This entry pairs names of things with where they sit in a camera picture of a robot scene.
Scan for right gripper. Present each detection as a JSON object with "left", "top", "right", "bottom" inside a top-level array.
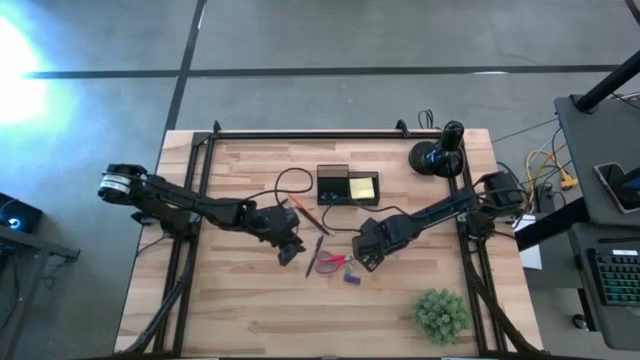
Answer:
[{"left": 352, "top": 227, "right": 401, "bottom": 274}]

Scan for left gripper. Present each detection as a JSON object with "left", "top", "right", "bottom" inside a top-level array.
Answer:
[{"left": 257, "top": 222, "right": 307, "bottom": 267}]

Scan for black pen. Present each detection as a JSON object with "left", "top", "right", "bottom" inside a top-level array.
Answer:
[
  {"left": 305, "top": 234, "right": 326, "bottom": 279},
  {"left": 302, "top": 207, "right": 335, "bottom": 237}
]

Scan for red-handled scissors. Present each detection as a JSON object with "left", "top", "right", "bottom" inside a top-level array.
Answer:
[{"left": 313, "top": 249, "right": 355, "bottom": 276}]

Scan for orange pencil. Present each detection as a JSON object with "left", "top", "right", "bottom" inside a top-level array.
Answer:
[{"left": 288, "top": 193, "right": 335, "bottom": 237}]

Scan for yellow sticky note pad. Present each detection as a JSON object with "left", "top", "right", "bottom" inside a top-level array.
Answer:
[{"left": 348, "top": 176, "right": 376, "bottom": 201}]

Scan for black mesh desk organizer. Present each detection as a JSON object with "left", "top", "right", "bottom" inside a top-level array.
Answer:
[{"left": 316, "top": 163, "right": 381, "bottom": 207}]

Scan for green artificial plant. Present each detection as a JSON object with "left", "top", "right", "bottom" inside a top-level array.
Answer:
[{"left": 412, "top": 288, "right": 470, "bottom": 348}]

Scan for black desk lamp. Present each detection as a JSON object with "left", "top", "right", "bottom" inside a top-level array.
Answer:
[{"left": 408, "top": 119, "right": 466, "bottom": 179}]

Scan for white paper sheet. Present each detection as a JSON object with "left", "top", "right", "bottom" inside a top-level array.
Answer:
[{"left": 514, "top": 214, "right": 544, "bottom": 271}]

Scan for black desk beam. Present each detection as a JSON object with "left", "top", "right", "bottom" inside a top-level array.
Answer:
[{"left": 514, "top": 197, "right": 591, "bottom": 251}]

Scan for grey side desk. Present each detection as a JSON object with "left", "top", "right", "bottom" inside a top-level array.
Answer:
[{"left": 553, "top": 93, "right": 640, "bottom": 227}]

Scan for smartphone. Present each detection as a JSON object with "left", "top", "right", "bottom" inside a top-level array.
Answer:
[{"left": 593, "top": 162, "right": 640, "bottom": 215}]

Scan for backlit keyboard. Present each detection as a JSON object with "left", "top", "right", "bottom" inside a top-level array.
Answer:
[{"left": 586, "top": 248, "right": 640, "bottom": 308}]

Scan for grey keyboard desk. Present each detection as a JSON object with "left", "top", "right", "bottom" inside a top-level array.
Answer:
[{"left": 569, "top": 222, "right": 640, "bottom": 351}]

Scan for dark metal stand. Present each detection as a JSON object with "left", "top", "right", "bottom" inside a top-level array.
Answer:
[{"left": 0, "top": 224, "right": 81, "bottom": 360}]

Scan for black device with blue light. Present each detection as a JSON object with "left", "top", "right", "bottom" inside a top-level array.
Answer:
[{"left": 0, "top": 192, "right": 45, "bottom": 235}]

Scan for black pole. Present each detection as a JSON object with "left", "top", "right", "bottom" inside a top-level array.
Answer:
[{"left": 573, "top": 49, "right": 640, "bottom": 114}]

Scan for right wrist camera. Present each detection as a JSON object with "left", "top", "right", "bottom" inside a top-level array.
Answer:
[{"left": 360, "top": 215, "right": 397, "bottom": 239}]

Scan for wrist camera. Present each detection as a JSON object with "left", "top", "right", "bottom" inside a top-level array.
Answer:
[
  {"left": 360, "top": 215, "right": 397, "bottom": 239},
  {"left": 259, "top": 204, "right": 297, "bottom": 229}
]

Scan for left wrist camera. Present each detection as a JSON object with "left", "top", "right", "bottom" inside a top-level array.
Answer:
[{"left": 259, "top": 204, "right": 297, "bottom": 229}]

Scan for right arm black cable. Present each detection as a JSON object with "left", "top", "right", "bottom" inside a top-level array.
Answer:
[{"left": 321, "top": 199, "right": 416, "bottom": 234}]

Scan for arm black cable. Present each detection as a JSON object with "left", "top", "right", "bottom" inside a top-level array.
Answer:
[
  {"left": 321, "top": 199, "right": 416, "bottom": 234},
  {"left": 239, "top": 167, "right": 315, "bottom": 209}
]

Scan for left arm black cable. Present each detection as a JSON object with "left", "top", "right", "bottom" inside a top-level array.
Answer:
[{"left": 239, "top": 167, "right": 315, "bottom": 209}]

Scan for black aluminium table frame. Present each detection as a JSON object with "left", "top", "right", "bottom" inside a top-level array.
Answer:
[{"left": 113, "top": 119, "right": 544, "bottom": 359}]

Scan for yellow cable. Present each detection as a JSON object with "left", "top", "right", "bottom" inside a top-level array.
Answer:
[{"left": 523, "top": 147, "right": 580, "bottom": 207}]

